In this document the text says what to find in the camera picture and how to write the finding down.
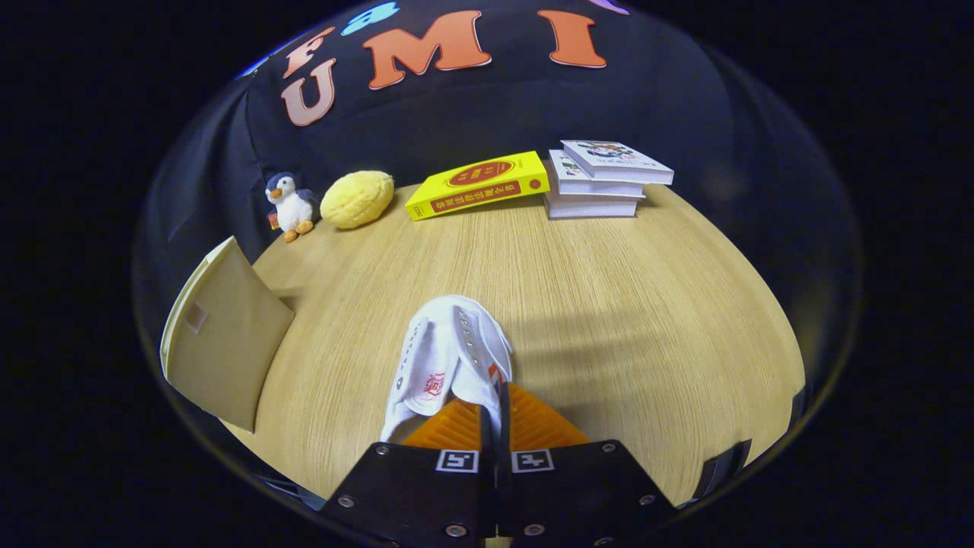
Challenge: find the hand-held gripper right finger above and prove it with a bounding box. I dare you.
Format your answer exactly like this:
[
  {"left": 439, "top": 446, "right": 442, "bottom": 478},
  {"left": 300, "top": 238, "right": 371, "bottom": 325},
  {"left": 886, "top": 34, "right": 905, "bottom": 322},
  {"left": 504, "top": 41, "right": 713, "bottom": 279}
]
[{"left": 496, "top": 382, "right": 678, "bottom": 548}]

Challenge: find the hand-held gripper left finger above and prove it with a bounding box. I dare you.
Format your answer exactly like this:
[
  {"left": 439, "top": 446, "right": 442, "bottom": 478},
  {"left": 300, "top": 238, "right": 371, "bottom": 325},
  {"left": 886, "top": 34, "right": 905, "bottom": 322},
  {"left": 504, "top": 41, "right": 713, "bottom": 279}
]
[{"left": 320, "top": 396, "right": 499, "bottom": 548}]

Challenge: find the white canvas shoe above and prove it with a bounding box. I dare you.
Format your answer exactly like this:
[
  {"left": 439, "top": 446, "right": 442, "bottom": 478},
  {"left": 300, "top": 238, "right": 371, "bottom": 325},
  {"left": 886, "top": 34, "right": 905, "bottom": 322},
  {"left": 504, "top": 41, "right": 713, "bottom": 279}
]
[{"left": 378, "top": 295, "right": 514, "bottom": 444}]

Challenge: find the beige fabric storage box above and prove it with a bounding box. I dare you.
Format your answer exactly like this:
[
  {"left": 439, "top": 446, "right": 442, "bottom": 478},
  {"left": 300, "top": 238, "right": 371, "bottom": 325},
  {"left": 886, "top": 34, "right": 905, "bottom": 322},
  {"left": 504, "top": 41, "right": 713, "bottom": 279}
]
[{"left": 159, "top": 235, "right": 296, "bottom": 434}]

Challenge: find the yellow round plush toy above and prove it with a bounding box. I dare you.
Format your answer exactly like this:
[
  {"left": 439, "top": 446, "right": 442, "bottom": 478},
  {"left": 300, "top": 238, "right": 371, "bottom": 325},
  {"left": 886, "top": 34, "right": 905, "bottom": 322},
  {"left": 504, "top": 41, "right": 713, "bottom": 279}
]
[{"left": 320, "top": 170, "right": 396, "bottom": 231}]

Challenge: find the yellow book with red circle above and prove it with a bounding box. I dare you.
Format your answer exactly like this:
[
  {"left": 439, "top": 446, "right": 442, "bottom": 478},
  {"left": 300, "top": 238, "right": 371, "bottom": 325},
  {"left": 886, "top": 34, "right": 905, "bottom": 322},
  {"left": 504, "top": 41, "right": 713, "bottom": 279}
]
[{"left": 405, "top": 151, "right": 551, "bottom": 221}]

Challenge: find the penguin plush toy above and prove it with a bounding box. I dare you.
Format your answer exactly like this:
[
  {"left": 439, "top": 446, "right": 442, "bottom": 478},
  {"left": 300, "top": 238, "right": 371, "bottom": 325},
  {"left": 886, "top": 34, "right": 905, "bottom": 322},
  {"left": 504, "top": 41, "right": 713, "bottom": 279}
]
[{"left": 264, "top": 171, "right": 319, "bottom": 244}]

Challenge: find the white illustrated cover book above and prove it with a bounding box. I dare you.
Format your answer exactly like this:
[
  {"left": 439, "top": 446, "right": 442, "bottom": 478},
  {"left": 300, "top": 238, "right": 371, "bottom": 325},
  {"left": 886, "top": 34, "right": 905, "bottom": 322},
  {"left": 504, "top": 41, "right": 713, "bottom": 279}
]
[{"left": 561, "top": 139, "right": 675, "bottom": 186}]

